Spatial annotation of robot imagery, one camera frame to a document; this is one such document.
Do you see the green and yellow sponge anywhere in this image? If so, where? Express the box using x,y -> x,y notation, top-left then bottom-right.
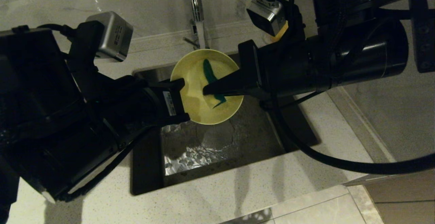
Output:
203,59 -> 227,109

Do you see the yellow plastic bowl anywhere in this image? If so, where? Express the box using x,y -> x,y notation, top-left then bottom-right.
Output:
170,49 -> 244,125

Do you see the stainless steel sink basin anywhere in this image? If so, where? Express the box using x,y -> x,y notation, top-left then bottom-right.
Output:
131,49 -> 320,195

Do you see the yellow pear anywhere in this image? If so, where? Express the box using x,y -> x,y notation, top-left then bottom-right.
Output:
275,20 -> 289,42

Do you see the running water stream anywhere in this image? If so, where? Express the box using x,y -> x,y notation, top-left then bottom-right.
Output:
198,22 -> 208,50

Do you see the wood tone cabinet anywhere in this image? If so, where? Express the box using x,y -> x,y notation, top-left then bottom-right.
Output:
365,175 -> 435,224

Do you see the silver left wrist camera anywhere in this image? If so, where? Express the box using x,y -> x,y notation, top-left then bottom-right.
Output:
86,11 -> 134,63

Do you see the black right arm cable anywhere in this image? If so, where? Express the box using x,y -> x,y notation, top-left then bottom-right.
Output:
260,0 -> 435,175

